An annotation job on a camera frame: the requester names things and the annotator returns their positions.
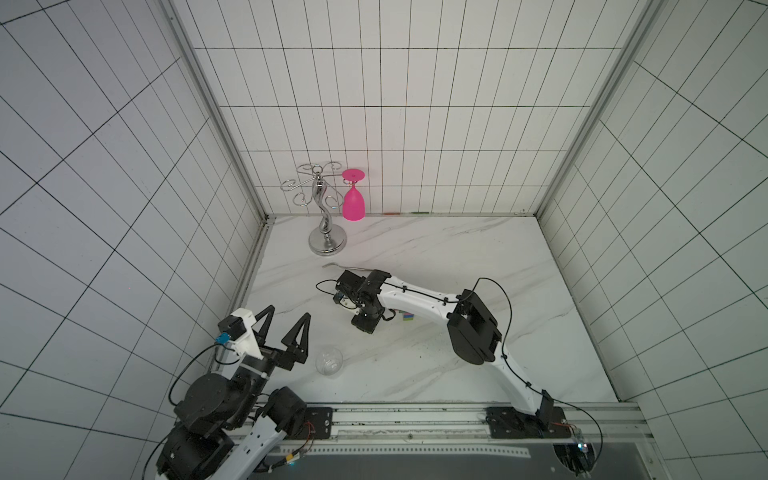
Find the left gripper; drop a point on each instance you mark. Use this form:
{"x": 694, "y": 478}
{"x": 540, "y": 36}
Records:
{"x": 296, "y": 352}

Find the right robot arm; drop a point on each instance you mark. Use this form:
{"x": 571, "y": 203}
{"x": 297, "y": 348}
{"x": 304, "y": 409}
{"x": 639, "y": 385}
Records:
{"x": 474, "y": 336}

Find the silver glass holder stand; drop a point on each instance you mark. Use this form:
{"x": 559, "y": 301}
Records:
{"x": 313, "y": 186}

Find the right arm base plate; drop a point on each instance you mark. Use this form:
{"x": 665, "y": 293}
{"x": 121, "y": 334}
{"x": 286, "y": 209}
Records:
{"x": 508, "y": 423}

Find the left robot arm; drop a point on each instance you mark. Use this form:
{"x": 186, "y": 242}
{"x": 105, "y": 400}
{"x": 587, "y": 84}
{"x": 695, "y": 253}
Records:
{"x": 222, "y": 432}

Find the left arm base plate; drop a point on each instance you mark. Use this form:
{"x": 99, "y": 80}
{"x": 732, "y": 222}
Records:
{"x": 316, "y": 424}

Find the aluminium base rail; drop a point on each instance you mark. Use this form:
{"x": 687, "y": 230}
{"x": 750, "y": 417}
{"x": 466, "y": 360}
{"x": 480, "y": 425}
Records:
{"x": 460, "y": 428}

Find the pink plastic wine glass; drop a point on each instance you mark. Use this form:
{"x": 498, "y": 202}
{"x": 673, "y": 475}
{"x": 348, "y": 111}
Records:
{"x": 354, "y": 208}

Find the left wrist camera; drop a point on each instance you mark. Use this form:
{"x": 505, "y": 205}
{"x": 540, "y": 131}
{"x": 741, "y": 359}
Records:
{"x": 237, "y": 336}

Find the clear glass cup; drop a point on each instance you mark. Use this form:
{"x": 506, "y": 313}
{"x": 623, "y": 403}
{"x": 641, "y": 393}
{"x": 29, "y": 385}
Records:
{"x": 329, "y": 361}

